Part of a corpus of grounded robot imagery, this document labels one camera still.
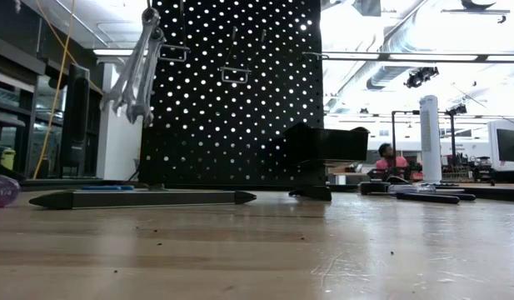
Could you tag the black ceiling fixture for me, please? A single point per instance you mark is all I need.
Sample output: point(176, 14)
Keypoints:
point(419, 76)

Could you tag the person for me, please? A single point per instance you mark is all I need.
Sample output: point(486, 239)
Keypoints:
point(387, 152)

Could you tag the black plastic parts bin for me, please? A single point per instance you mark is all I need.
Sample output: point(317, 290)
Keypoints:
point(331, 146)

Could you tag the black perforated pegboard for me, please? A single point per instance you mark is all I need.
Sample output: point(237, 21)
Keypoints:
point(240, 146)

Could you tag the black tall speaker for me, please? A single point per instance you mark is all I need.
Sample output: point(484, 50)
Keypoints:
point(75, 125)

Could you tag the ribbed ventilation duct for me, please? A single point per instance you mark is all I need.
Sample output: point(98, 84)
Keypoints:
point(385, 77)

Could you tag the ceiling strip light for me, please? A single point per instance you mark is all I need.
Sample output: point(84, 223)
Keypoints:
point(111, 52)
point(406, 57)

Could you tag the chrome double-prong peg hook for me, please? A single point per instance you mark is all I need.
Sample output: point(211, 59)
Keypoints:
point(236, 82)
point(173, 46)

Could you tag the black bent pole stand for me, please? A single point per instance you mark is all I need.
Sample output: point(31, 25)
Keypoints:
point(393, 125)

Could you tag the black aluminium table frame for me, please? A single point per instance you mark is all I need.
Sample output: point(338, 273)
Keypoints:
point(52, 182)

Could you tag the black markers on right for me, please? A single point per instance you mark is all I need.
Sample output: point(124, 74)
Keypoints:
point(427, 198)

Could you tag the black torpedo spirit level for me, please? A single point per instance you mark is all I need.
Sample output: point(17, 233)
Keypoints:
point(136, 199)

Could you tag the dark glass shelf cabinet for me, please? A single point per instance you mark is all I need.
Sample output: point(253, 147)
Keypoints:
point(15, 104)

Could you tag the black camera stand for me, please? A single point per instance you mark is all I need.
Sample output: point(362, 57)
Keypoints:
point(452, 137)

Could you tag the chrome loop peg hook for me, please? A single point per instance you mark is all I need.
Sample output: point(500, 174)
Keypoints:
point(315, 54)

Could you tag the black computer monitor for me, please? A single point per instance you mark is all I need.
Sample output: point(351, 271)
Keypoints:
point(510, 146)

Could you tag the yellow-green container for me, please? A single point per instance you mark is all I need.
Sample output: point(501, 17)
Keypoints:
point(8, 160)

